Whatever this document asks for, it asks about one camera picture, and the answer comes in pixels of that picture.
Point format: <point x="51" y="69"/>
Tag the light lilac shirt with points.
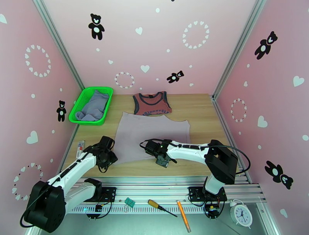
<point x="149" y="130"/>

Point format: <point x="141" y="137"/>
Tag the red tank top grey trim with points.
<point x="152" y="104"/>

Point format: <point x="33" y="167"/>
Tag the blue-grey garment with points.
<point x="95" y="106"/>

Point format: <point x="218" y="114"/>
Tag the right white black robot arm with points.
<point x="193" y="152"/>

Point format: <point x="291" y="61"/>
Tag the small white red packet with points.
<point x="80" y="147"/>

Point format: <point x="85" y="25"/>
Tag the teal binder clip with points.
<point x="130" y="202"/>

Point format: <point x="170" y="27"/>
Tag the small black connector board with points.
<point x="99" y="208"/>

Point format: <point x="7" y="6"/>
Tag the green plastic mesh basket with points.
<point x="82" y="99"/>

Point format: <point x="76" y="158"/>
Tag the orange pen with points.
<point x="183" y="215"/>

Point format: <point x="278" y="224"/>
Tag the yellow black power connector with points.
<point x="212" y="209"/>

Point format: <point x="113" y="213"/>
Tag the white alarm clock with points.
<point x="241" y="215"/>

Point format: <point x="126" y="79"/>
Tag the right black wrist camera box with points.
<point x="150" y="147"/>

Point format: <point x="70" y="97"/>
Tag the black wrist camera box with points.
<point x="107" y="141"/>
<point x="150" y="147"/>

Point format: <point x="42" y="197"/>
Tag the left black wrist camera box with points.
<point x="107" y="141"/>

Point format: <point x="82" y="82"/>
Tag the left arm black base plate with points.
<point x="108" y="193"/>

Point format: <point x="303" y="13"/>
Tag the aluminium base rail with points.
<point x="149" y="188"/>

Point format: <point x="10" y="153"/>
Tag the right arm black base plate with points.
<point x="193" y="193"/>

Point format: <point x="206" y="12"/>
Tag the aluminium frame post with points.
<point x="239" y="48"/>
<point x="58" y="41"/>

